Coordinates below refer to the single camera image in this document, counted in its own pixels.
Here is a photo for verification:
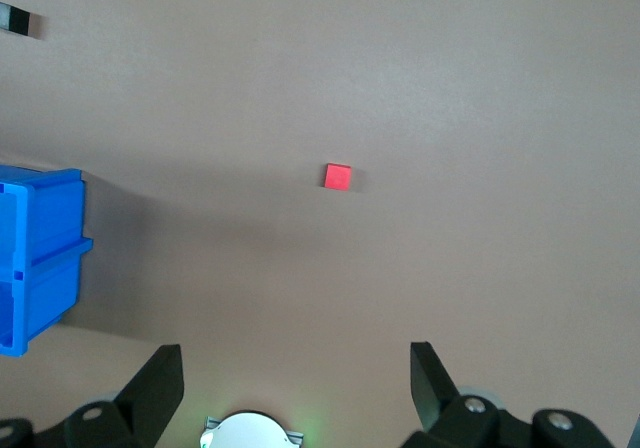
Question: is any red cube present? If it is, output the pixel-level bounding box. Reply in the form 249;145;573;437
322;162;353;191

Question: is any blue plastic bin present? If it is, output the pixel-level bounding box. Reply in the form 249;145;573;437
0;164;95;358

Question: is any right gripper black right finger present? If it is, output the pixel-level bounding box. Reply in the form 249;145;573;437
399;341;619;448

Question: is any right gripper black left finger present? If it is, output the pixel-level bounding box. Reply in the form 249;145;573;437
63;344;185;448

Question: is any black cube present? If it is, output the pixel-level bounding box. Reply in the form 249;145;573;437
0;1;32;38

